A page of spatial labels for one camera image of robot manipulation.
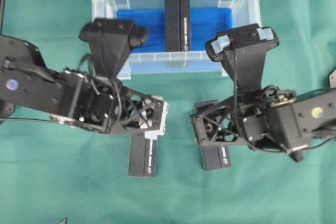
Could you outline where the blue foam liner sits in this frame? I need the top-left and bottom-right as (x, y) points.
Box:
(114, 7), (236, 73)

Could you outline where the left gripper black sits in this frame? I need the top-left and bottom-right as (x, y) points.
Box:
(83, 77), (168, 136)

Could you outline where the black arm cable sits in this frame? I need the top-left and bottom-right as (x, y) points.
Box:
(229, 37), (334, 154)
(0, 53), (124, 130)

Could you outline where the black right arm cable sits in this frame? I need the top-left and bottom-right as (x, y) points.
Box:
(229, 37), (334, 154)

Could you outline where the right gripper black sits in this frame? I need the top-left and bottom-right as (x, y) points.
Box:
(190, 87), (278, 152)

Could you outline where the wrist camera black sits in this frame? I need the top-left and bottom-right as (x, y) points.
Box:
(79, 18), (149, 79)
(205, 23), (279, 92)

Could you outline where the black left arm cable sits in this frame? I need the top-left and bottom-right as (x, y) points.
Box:
(0, 53), (124, 130)

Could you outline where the black realsense box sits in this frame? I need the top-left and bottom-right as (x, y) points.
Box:
(128, 133), (158, 178)
(201, 146), (232, 171)
(164, 0), (191, 52)

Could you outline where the small dark object bottom edge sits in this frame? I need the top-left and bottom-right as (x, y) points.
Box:
(59, 218), (68, 224)

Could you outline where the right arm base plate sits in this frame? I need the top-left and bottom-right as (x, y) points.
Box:
(329, 69), (336, 88)

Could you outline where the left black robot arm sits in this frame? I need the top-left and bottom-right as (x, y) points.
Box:
(1, 35), (168, 139)

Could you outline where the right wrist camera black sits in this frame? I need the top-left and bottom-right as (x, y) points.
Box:
(205, 23), (279, 92)

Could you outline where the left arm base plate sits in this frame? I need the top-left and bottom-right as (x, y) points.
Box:
(0, 100), (15, 118)

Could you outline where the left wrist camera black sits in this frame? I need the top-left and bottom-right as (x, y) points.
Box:
(79, 18), (149, 79)

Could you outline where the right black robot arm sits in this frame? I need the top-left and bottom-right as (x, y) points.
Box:
(190, 86), (335, 163)

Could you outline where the clear plastic storage case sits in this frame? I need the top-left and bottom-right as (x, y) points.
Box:
(90, 0), (263, 81)

